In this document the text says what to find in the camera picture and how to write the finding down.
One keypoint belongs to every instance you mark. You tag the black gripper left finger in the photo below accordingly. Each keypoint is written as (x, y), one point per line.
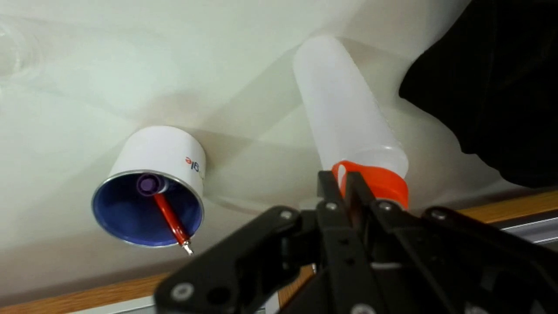
(243, 271)

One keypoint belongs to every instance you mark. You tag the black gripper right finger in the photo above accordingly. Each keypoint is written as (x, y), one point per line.
(461, 264)

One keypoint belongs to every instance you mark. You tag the orange bottle cap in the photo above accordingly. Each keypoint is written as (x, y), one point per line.
(383, 182)

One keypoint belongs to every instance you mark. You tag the translucent white squeeze bottle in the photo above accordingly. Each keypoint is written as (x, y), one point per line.
(342, 111)

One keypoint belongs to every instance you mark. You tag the red pen in cup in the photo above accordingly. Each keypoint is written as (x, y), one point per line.
(173, 222)

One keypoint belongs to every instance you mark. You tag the white cup blue interior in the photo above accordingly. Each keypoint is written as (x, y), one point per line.
(156, 160)

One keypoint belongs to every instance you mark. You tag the black cloth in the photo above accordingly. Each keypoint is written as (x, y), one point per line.
(492, 79)

